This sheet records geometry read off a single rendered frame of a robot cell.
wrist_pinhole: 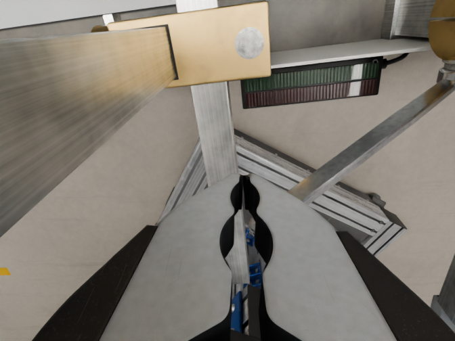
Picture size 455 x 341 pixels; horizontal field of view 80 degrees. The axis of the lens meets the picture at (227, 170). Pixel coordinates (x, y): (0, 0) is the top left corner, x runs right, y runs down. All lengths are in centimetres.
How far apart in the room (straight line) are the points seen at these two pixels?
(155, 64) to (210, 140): 10
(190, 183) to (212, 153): 73
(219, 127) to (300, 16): 17
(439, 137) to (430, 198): 30
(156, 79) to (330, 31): 24
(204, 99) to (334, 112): 95
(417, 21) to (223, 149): 21
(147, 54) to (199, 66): 6
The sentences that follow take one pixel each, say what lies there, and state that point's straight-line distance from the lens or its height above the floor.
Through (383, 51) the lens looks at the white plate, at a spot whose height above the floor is 80.
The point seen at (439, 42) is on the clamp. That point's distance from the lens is 26.
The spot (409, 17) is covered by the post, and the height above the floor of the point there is 74.
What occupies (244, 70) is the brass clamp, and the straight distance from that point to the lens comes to 22.
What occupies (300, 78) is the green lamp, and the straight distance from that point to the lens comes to 36.
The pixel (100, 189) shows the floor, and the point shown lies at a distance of 140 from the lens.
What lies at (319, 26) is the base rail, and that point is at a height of 70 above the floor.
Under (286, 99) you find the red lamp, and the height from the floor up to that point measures 70.
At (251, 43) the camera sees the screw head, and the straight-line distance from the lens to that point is 21.
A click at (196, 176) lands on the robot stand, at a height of 23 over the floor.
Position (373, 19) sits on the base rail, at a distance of 38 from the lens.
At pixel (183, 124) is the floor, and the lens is 113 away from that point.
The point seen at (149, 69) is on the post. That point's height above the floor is 89.
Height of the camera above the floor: 105
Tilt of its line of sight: 61 degrees down
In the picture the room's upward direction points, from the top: 176 degrees counter-clockwise
